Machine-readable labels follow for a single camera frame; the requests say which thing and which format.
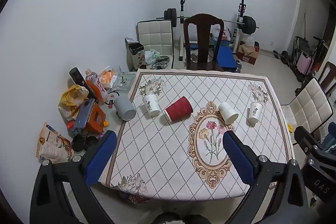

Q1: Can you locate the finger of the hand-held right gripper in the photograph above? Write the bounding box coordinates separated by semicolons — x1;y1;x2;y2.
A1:
293;126;322;155

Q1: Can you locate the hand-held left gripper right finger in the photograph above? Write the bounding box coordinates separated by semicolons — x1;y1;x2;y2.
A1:
223;130;309;224

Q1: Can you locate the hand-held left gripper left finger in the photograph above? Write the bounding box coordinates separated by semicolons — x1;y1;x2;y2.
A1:
30;130;118;224

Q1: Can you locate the plain white paper cup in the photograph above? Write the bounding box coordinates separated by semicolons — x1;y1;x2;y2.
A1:
218;102;239;125

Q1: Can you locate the red paper cup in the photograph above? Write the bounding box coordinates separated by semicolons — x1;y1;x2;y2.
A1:
164;96;194;123

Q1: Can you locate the white printed paper cup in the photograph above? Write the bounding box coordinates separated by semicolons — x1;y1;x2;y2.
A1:
142;93;161;117
248;101;263;124

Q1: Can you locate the grey cup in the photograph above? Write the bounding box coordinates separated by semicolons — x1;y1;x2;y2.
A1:
113;96;137;121

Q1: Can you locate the black round lid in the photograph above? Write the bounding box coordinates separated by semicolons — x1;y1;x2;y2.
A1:
72;135;86;152

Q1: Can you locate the white padded chair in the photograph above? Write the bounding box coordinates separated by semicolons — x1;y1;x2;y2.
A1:
280;78;334;140
136;20;175;69

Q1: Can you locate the orange box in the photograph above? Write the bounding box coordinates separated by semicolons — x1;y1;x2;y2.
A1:
83;103;107;134

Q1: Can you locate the blue grey pouch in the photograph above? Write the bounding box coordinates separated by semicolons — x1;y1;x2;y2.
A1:
70;101;95;135

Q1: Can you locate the printed magazine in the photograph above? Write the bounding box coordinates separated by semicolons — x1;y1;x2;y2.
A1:
36;122;75;164

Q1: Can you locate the floral printed tablecloth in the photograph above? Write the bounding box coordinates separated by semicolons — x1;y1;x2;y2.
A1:
100;69;296;201

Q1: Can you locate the yellow plastic bag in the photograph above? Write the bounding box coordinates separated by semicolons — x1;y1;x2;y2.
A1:
58;85;90;121

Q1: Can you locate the dark wooden chair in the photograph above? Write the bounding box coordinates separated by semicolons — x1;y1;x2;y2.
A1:
316;61;336;98
183;13;226;72

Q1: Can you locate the orange drink bottle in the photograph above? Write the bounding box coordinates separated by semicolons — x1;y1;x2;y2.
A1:
85;69;109;102

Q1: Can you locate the pink suitcase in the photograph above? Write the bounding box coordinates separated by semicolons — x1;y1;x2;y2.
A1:
297;53;314;76

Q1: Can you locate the glass tray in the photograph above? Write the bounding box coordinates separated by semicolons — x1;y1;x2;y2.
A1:
110;72;137;93

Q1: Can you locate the orange snack bag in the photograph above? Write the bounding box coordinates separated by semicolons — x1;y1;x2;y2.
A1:
99;66;118;90

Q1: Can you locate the black cylinder flask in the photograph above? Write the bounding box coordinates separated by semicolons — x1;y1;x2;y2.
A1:
69;67;97;102

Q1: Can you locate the black dumbbell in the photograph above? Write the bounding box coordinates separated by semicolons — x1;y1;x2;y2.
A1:
273;50;289;65

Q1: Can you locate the black folding cart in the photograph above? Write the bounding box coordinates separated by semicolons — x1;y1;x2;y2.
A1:
287;35;328;83

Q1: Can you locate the blue weight bench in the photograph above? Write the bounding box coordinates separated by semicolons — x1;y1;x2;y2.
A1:
185;40;237;68

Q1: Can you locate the cardboard box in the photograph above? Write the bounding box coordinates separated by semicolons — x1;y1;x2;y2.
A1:
237;42;260;65

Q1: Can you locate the printed tea box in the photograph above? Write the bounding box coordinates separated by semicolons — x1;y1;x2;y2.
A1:
125;37;147;72

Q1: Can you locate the green white plastic bag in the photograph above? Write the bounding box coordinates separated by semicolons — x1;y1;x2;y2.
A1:
145;49;161;65

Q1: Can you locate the white red plastic bag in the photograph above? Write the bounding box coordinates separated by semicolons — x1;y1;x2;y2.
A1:
210;24;232;43

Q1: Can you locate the barbell with black plates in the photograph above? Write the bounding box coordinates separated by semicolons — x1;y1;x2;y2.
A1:
156;8;260;35

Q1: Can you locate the white squat rack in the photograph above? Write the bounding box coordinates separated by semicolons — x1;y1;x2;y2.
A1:
175;0;247;62

